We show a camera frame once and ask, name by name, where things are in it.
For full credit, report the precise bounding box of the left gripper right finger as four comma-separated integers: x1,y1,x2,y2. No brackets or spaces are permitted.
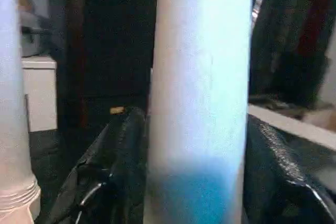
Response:
243,115,336,224

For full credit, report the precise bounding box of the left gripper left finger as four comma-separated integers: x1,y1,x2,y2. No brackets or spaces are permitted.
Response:
35,107,148,224

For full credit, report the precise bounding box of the white plastic table leg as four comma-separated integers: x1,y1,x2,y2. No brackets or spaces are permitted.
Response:
0,0,42,205
143,0,255,224

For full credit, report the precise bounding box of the white flat board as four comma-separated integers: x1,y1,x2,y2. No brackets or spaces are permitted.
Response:
248,104,336,151

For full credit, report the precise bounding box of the white sideboard with glass doors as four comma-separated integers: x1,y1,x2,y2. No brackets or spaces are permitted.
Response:
21,57,58,133

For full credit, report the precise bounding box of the grey bag with black strap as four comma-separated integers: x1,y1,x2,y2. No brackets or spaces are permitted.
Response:
19,11,57,58

